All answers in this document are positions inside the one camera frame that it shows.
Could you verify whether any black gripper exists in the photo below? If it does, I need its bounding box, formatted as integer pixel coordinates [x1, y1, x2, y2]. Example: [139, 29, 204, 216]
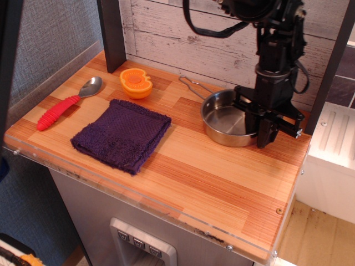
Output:
[234, 70, 305, 149]

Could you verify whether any small stainless steel pot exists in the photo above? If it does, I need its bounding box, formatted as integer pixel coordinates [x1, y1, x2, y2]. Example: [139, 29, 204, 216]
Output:
[179, 75, 257, 147]

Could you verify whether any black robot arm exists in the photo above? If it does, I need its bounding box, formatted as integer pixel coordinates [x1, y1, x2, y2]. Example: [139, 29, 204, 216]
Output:
[220, 1, 310, 149]

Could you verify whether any yellow object at corner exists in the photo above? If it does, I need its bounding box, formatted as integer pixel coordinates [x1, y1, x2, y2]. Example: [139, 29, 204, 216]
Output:
[20, 254, 44, 266]

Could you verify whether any white toy sink unit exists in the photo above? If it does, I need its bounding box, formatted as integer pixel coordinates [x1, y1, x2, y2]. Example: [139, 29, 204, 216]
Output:
[296, 103, 354, 223]

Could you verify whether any clear acrylic table guard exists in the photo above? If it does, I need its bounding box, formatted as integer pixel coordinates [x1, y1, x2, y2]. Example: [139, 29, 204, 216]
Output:
[5, 127, 311, 264]

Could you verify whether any orange toy fruit half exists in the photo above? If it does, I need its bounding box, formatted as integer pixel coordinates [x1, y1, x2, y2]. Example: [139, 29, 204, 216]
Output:
[119, 68, 153, 99]

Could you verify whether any purple folded cloth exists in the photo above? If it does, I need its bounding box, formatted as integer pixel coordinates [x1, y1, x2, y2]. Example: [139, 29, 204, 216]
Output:
[70, 99, 171, 175]

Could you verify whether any silver dispenser panel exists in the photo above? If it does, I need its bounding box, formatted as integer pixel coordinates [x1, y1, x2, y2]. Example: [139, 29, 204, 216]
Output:
[110, 217, 178, 265]

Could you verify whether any grey toy fridge cabinet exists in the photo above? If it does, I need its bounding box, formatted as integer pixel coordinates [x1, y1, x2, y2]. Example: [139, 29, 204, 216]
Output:
[50, 170, 254, 265]

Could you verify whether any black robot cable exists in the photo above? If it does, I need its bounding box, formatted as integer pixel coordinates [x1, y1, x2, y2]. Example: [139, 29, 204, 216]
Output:
[182, 0, 250, 38]

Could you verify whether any dark grey right post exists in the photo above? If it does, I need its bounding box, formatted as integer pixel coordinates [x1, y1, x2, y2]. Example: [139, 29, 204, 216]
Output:
[305, 0, 354, 135]

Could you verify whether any dark grey post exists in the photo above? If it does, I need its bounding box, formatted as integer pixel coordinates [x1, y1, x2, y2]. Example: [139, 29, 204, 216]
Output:
[97, 0, 126, 73]
[305, 0, 354, 135]

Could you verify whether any spoon with red handle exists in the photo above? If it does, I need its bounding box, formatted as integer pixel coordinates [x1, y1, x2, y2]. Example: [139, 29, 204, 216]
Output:
[37, 76, 103, 131]

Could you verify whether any dark grey left post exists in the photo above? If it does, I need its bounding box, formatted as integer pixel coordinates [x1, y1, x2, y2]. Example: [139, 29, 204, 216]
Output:
[97, 0, 126, 73]

